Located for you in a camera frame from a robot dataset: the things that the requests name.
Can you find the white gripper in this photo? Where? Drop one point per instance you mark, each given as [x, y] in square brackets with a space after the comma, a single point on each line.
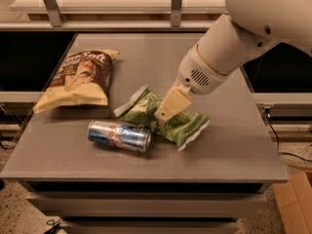
[197, 71]

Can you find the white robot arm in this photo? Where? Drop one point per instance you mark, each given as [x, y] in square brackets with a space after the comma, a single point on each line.
[248, 30]

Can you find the cardboard box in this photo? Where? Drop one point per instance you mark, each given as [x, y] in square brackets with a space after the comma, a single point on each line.
[294, 200]

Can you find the brown sea salt chip bag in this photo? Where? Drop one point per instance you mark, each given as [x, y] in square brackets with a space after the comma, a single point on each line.
[83, 78]

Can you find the grey drawer cabinet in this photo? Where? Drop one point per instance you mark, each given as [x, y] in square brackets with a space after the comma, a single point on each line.
[145, 207]

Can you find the blue silver redbull can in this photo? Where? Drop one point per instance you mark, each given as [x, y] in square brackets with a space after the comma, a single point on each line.
[118, 135]

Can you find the metal frame rail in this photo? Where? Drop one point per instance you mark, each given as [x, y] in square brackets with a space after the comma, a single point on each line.
[109, 15]

